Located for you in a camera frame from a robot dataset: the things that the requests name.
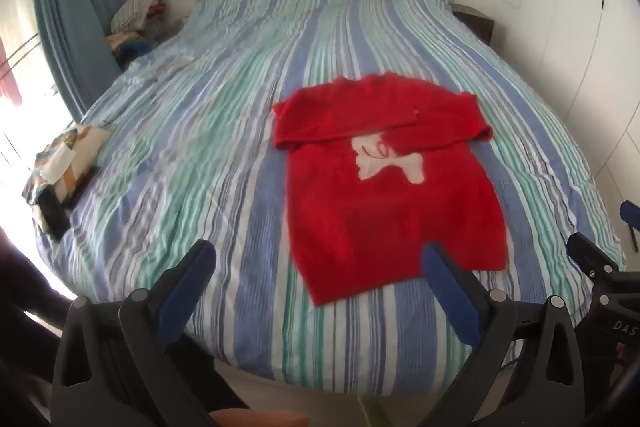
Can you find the black flat device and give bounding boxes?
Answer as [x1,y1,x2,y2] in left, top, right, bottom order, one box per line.
[39,189,71,241]

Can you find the pile of mixed clothes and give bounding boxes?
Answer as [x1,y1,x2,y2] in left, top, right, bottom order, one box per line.
[105,0,169,58]

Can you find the red hanging cloth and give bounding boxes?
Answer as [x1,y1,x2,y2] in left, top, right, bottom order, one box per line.
[0,37,24,104]

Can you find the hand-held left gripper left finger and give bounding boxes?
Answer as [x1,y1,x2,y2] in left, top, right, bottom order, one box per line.
[52,239,217,427]

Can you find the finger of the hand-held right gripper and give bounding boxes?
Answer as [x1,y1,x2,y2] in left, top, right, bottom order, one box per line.
[567,232,624,280]
[619,201,640,253]

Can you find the white wardrobe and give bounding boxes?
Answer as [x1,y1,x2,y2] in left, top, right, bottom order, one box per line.
[495,0,640,220]

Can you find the red knit sweater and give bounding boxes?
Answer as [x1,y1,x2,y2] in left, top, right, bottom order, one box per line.
[272,75,511,306]

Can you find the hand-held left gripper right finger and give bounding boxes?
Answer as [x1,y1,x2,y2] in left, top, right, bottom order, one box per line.
[421,242,594,427]

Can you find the striped bed cover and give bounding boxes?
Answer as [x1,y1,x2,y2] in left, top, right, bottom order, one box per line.
[32,0,628,398]

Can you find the folded patterned cloth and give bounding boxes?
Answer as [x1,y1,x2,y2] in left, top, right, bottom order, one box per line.
[22,123,112,214]

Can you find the dark wooden nightstand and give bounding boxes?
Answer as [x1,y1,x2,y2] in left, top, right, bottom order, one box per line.
[450,2,496,48]

